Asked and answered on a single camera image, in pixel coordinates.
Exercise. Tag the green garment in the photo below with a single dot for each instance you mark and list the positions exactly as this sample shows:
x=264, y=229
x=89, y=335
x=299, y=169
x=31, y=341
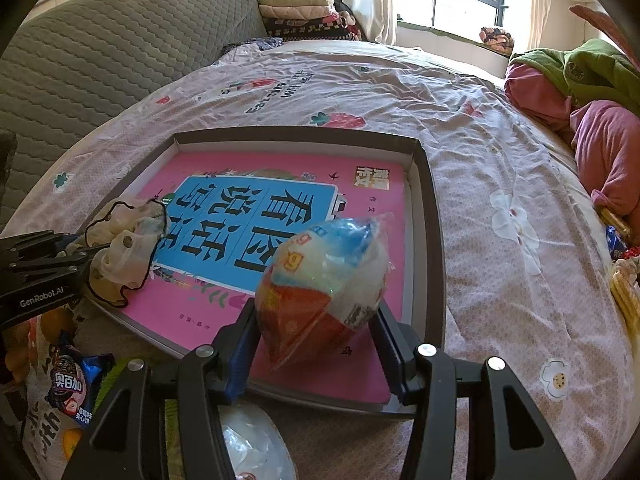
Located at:
x=590, y=70

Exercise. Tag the pile of pink green blankets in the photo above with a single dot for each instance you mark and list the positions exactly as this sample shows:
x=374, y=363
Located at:
x=610, y=145

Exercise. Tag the blue cookie packet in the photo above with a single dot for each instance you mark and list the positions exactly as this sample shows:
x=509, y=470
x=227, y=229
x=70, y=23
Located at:
x=75, y=390

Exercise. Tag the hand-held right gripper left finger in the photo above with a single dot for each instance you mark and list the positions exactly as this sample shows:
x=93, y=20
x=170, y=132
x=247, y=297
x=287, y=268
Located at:
x=236, y=360

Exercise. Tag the cream sheer scrunchie black trim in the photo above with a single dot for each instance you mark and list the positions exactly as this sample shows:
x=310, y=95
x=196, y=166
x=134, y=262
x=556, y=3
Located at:
x=125, y=250

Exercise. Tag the salmon pink blanket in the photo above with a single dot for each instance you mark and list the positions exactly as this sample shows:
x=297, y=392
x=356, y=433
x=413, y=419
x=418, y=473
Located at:
x=607, y=30

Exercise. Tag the plastic-wrapped red white toy egg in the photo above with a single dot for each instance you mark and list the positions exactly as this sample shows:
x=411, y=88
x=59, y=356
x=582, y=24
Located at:
x=320, y=285
x=255, y=445

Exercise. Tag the shallow pink cardboard box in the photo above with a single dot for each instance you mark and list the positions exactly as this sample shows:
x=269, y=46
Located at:
x=430, y=240

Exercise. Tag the grey quilted headboard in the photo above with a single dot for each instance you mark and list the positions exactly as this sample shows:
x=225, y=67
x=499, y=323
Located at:
x=110, y=60

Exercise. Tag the pink printed bed sheet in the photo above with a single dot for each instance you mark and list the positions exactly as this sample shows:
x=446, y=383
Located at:
x=350, y=90

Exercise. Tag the snack wrappers near blankets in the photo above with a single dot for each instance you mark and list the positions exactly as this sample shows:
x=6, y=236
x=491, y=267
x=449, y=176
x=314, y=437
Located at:
x=625, y=285

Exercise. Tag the green fuzzy scrunchie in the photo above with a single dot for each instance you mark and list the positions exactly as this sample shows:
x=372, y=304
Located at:
x=106, y=382

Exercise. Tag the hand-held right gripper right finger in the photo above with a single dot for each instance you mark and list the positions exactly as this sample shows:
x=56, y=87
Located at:
x=395, y=355

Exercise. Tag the dark patterned folded blanket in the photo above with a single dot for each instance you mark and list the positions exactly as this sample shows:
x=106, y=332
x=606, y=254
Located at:
x=305, y=29

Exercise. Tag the cream folded blanket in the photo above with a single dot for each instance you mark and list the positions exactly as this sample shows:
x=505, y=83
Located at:
x=295, y=0

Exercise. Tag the pink book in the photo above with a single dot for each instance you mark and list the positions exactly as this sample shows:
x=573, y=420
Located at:
x=280, y=175

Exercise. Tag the patterned cloth on windowsill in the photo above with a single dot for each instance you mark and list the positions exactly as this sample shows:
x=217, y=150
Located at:
x=496, y=39

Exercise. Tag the dark blue patterned cloth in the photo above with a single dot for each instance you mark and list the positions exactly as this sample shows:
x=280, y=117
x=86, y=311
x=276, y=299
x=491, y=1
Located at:
x=250, y=45

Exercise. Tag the small blue snack packet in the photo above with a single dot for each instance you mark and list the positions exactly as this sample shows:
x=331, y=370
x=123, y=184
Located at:
x=615, y=241

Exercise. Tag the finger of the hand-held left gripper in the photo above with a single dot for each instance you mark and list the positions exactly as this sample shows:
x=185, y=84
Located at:
x=30, y=245
x=40, y=269

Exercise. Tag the orange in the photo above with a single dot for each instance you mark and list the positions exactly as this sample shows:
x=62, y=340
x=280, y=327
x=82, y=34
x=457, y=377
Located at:
x=71, y=442
x=50, y=322

